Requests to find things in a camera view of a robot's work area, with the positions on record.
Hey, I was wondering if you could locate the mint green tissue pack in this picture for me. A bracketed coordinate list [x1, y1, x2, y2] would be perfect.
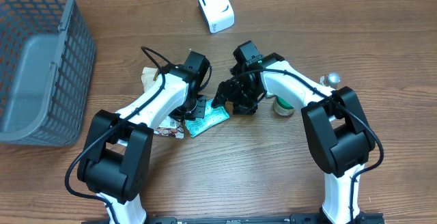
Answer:
[185, 99, 230, 138]

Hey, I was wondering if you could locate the brown white snack bag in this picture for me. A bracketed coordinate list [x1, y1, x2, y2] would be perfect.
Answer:
[141, 67, 184, 139]

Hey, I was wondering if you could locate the green white can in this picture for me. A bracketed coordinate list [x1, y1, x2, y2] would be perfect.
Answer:
[273, 96, 295, 116]

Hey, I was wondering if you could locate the yellow drink bottle grey cap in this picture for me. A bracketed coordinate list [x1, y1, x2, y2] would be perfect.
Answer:
[320, 72, 341, 89]

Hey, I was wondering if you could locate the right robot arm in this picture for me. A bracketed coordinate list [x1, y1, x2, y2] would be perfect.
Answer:
[212, 41, 384, 223]

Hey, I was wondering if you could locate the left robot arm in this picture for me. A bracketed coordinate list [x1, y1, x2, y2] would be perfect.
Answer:
[72, 51, 212, 223]

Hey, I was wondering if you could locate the white barcode scanner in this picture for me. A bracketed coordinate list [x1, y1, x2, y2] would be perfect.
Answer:
[198, 0, 235, 34]

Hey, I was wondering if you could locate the dark grey plastic basket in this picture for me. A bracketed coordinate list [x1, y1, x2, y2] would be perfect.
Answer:
[1, 0, 96, 146]

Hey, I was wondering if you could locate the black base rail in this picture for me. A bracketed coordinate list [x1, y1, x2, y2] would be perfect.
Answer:
[82, 212, 385, 224]

